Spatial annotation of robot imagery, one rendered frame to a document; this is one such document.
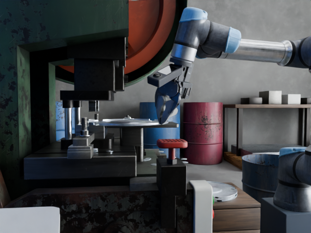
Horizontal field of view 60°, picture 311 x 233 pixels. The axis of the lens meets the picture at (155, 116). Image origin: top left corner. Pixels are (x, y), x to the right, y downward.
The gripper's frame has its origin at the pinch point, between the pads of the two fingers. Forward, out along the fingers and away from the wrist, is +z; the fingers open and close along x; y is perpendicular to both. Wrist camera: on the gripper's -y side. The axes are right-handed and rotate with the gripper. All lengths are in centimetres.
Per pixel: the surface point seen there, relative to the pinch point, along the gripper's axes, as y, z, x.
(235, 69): 363, -24, 124
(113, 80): -8.2, -8.0, 16.6
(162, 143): -20.5, -1.5, -15.6
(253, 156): 131, 34, -2
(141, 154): 0.0, 13.9, 3.7
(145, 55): 31, -17, 38
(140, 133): -0.3, 7.2, 6.2
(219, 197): 58, 42, -9
